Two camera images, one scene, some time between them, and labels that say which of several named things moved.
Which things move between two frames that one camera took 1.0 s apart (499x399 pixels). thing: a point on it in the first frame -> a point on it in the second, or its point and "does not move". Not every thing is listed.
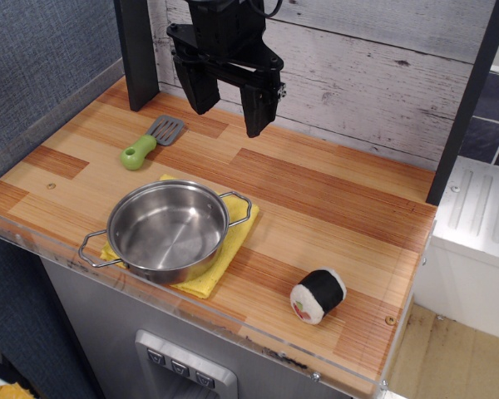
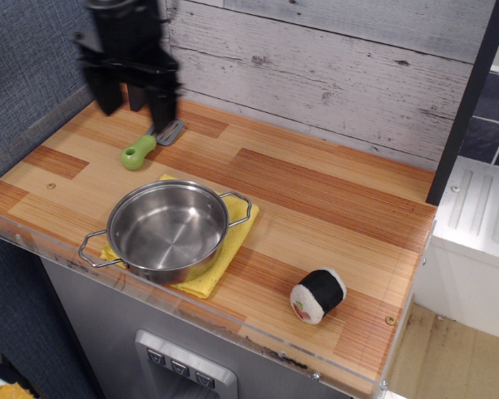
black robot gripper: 224,41 -> 128,46
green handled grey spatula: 165,131 does not move
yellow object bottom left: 13,391 does not move
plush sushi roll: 317,294 does not move
